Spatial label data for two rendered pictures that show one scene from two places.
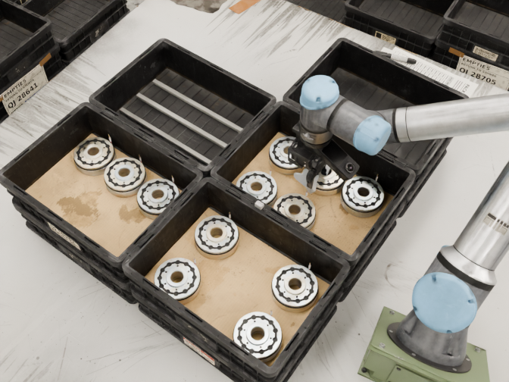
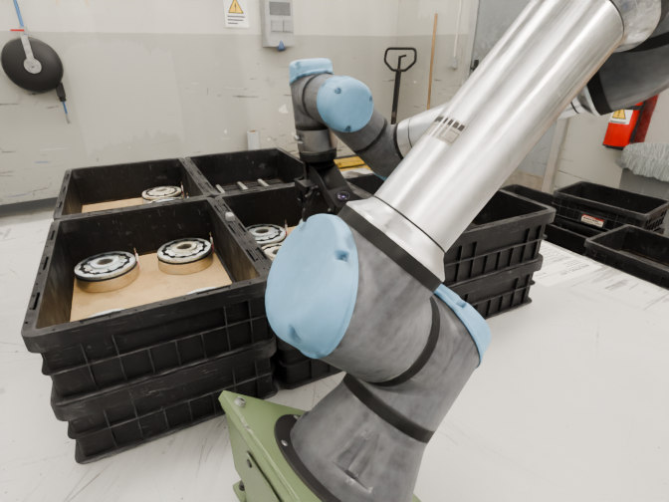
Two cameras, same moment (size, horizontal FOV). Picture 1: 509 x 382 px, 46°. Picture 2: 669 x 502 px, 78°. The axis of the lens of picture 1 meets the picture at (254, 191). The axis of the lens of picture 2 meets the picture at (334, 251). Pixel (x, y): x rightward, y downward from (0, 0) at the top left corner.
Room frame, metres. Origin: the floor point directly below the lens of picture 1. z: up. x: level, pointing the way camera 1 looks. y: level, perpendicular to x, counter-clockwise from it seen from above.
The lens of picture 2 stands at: (0.19, -0.52, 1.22)
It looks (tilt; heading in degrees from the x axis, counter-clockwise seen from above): 26 degrees down; 27
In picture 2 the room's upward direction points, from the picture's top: straight up
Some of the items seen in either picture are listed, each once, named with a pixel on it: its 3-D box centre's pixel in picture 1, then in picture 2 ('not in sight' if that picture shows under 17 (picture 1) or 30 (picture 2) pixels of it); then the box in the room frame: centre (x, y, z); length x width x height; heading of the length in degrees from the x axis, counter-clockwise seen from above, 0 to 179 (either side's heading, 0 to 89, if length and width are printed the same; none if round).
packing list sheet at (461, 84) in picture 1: (418, 82); (524, 251); (1.36, -0.51, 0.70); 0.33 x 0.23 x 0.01; 58
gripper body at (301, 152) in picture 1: (311, 146); (319, 179); (0.87, -0.13, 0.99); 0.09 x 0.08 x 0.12; 54
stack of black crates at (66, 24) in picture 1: (77, 35); not in sight; (2.02, 0.77, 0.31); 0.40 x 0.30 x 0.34; 148
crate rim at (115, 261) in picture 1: (101, 177); (132, 185); (0.82, 0.36, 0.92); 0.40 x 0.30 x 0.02; 54
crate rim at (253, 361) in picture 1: (235, 267); (147, 251); (0.59, 0.04, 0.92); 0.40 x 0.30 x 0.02; 54
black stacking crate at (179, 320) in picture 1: (236, 278); (153, 278); (0.59, 0.04, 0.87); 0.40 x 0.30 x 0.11; 54
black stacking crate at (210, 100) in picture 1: (184, 115); (254, 188); (1.07, 0.19, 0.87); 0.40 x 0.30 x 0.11; 54
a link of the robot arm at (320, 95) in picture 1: (320, 104); (313, 94); (0.85, -0.13, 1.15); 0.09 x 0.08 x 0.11; 52
